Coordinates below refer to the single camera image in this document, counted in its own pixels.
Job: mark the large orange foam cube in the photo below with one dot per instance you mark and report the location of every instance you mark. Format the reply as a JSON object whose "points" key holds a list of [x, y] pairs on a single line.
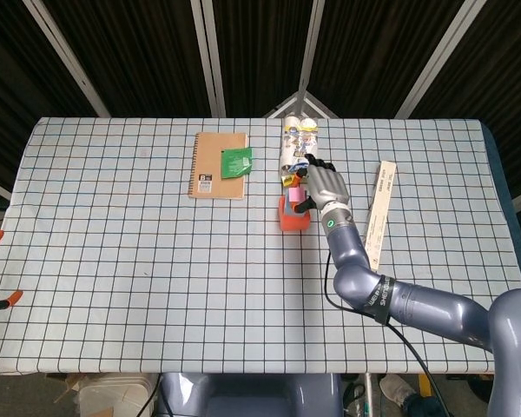
{"points": [[293, 223]]}

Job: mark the dark trouser leg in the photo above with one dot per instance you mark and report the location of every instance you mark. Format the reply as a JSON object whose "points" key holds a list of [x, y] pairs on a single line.
{"points": [[417, 406]]}

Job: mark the white triangular screen foot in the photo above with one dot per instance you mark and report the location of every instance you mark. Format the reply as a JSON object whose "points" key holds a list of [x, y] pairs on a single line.
{"points": [[282, 105]]}

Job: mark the grey-blue robot torso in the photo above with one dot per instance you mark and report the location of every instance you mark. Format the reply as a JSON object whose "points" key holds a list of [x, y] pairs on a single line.
{"points": [[252, 395]]}

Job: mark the white sneaker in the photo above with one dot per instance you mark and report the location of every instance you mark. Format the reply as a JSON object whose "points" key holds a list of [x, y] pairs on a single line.
{"points": [[397, 391]]}

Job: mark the dark pleated screen fabric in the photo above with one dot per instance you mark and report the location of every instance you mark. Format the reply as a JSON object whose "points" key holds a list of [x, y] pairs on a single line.
{"points": [[147, 43]]}

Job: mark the checkered light blue tablecloth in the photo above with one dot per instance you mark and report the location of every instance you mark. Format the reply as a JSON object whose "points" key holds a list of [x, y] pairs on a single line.
{"points": [[113, 260]]}

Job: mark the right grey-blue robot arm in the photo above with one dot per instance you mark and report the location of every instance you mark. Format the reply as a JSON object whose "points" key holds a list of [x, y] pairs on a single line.
{"points": [[430, 304]]}

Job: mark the green foil sachet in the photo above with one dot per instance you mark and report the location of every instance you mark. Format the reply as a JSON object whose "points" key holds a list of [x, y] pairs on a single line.
{"points": [[235, 163]]}

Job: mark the plastic-wrapped tape roll pack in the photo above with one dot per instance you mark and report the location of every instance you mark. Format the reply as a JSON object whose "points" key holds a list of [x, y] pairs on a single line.
{"points": [[297, 139]]}

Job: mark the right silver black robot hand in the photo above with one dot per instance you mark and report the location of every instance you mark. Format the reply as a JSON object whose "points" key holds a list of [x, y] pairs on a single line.
{"points": [[327, 187]]}

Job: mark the white plastic bin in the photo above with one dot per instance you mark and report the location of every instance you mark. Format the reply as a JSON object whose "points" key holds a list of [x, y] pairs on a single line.
{"points": [[117, 395]]}

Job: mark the wooden ruler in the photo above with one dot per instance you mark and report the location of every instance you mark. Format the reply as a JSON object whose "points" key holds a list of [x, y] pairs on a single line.
{"points": [[382, 200]]}

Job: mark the small pink foam cube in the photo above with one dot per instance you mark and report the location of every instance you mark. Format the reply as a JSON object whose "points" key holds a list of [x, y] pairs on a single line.
{"points": [[296, 195]]}

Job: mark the kraft spiral notebook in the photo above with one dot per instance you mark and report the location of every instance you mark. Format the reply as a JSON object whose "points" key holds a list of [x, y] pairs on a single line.
{"points": [[217, 165]]}

